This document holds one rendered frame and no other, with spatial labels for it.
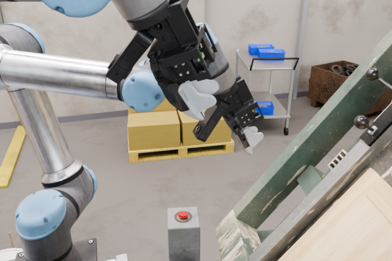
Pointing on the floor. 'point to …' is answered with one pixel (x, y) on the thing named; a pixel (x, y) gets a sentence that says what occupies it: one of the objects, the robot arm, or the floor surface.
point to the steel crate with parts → (321, 98)
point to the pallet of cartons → (171, 134)
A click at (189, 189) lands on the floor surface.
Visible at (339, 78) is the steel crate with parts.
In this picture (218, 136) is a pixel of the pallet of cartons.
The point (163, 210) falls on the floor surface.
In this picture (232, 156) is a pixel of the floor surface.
